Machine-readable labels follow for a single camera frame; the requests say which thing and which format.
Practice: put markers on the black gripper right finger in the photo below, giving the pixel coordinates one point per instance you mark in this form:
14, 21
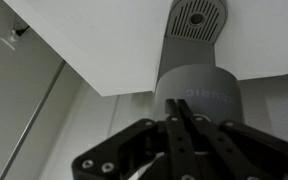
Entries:
249, 154

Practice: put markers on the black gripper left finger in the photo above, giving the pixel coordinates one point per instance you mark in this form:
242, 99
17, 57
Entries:
164, 148

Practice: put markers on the grey pod coffee maker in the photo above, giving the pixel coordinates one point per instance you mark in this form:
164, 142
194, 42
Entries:
187, 68

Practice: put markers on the thin metal floor lamp pole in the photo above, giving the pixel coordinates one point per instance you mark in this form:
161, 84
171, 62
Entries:
31, 121

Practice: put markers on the white wall power outlet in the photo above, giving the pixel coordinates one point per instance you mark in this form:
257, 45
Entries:
11, 40

